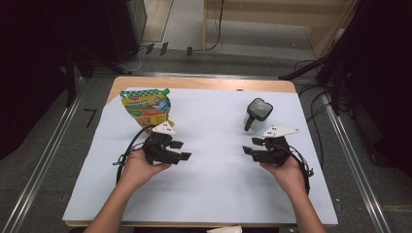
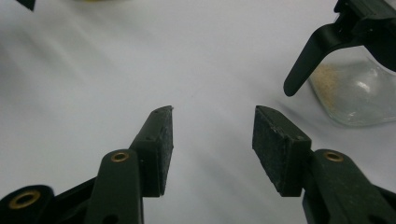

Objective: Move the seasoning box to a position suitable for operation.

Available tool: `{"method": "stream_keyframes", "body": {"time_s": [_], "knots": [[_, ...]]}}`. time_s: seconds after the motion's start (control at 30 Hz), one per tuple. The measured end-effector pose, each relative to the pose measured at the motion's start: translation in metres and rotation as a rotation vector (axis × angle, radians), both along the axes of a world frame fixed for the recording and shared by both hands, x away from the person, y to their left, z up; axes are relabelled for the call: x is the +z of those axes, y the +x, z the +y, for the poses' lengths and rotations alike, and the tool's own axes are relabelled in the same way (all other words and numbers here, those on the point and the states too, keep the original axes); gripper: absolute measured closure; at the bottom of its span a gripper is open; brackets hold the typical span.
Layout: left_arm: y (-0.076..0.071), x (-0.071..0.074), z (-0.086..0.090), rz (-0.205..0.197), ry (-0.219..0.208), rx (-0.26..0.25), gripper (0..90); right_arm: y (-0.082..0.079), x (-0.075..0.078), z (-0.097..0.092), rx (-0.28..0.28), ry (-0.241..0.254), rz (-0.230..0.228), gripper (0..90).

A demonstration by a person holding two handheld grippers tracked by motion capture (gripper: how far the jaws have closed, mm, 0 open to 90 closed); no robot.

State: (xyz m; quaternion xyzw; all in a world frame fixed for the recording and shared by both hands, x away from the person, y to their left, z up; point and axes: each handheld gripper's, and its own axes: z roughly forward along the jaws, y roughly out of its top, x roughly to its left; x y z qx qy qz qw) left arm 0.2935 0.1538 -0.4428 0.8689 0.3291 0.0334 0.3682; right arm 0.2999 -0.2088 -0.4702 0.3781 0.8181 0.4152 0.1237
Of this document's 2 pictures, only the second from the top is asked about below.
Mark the glass jar with black lid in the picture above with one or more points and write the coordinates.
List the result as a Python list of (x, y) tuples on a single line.
[(358, 93)]

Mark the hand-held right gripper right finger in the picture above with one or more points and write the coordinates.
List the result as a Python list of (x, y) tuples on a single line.
[(280, 149)]

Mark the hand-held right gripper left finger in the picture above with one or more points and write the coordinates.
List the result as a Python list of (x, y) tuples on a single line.
[(152, 155)]

